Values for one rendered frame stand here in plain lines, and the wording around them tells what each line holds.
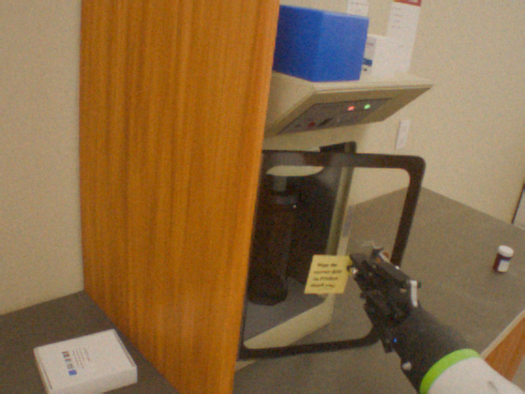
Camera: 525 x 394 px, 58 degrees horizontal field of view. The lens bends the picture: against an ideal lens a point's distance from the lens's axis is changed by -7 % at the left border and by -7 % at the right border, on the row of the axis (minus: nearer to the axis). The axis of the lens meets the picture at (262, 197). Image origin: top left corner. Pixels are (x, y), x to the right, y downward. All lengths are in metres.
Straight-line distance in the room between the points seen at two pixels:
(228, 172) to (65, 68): 0.50
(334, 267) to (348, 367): 0.26
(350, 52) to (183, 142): 0.26
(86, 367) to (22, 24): 0.63
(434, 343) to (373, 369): 0.42
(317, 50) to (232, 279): 0.32
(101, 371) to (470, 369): 0.61
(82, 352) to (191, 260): 0.32
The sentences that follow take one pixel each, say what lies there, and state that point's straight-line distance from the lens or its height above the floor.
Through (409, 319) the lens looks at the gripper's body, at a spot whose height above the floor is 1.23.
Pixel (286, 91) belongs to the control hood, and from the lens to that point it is 0.67.
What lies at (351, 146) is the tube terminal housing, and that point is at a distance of 1.00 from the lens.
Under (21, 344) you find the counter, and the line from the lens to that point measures 1.07.
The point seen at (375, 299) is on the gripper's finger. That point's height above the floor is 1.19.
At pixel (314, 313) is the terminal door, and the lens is 0.92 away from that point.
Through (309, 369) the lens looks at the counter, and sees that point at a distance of 1.03.
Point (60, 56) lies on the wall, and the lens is 1.03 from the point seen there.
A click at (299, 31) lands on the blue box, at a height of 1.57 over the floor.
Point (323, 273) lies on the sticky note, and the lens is 0.88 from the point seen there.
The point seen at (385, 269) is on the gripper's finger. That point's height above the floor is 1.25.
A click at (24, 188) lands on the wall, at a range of 1.08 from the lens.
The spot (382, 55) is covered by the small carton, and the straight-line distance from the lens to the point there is 0.81.
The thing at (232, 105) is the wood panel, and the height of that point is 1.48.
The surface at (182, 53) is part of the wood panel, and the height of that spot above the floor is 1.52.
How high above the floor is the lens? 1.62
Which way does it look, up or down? 23 degrees down
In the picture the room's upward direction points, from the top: 7 degrees clockwise
